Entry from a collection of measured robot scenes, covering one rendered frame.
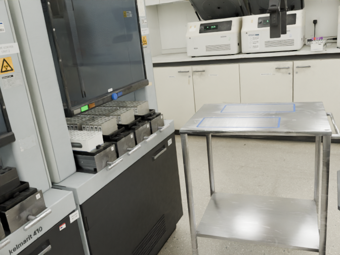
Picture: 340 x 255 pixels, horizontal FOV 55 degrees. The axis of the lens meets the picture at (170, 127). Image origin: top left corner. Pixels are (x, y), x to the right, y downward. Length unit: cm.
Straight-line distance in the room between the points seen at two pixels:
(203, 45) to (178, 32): 84
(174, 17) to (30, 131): 331
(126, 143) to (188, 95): 224
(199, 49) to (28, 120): 257
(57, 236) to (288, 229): 104
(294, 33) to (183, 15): 150
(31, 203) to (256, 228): 105
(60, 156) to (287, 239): 105
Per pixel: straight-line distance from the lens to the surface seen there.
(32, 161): 120
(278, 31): 101
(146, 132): 161
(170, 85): 369
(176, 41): 428
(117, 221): 148
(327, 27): 389
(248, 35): 335
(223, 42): 341
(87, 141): 131
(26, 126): 117
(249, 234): 166
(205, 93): 356
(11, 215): 107
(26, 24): 120
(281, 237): 165
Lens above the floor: 126
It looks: 17 degrees down
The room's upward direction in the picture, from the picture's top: 6 degrees counter-clockwise
